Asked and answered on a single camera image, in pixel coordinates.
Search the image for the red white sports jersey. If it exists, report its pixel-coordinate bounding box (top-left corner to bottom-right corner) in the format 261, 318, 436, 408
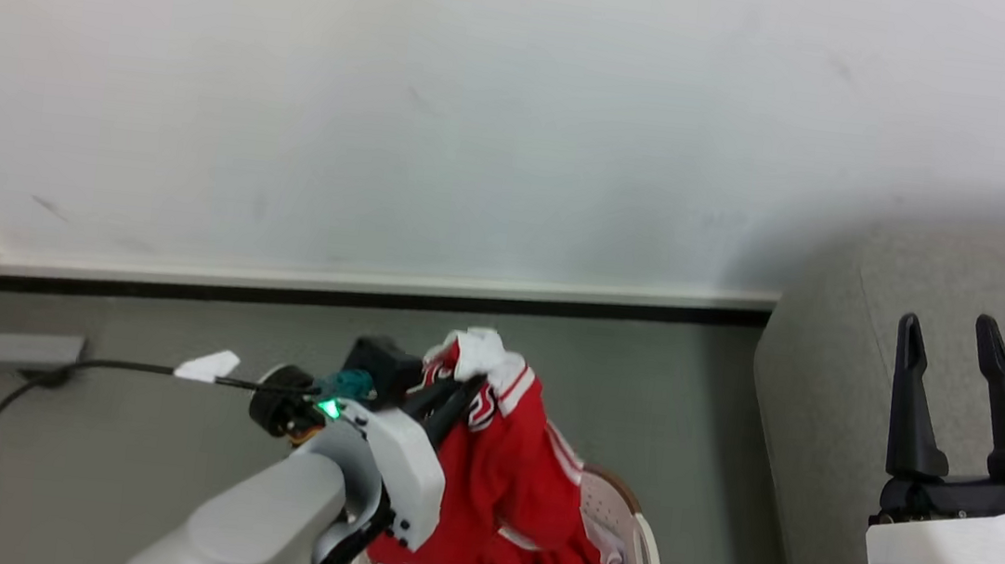
366, 319, 670, 564

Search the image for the grey fabric sofa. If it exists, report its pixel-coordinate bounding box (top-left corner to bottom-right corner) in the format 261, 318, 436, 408
733, 198, 1005, 564

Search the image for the white cable tag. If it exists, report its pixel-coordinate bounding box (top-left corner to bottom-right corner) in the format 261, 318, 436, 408
173, 345, 242, 386

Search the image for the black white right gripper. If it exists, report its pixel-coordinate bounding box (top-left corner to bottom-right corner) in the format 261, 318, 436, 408
863, 304, 1005, 564

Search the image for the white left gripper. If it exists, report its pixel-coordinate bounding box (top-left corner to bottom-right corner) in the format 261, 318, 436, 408
303, 361, 489, 557

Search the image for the dark round floor outlet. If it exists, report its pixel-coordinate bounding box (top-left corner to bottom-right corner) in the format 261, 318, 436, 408
18, 362, 74, 390

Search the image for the white skirting board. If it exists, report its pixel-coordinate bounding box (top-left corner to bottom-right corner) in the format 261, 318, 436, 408
0, 211, 782, 361

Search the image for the white perforated laundry basket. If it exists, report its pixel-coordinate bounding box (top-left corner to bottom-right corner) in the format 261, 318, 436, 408
339, 439, 677, 564

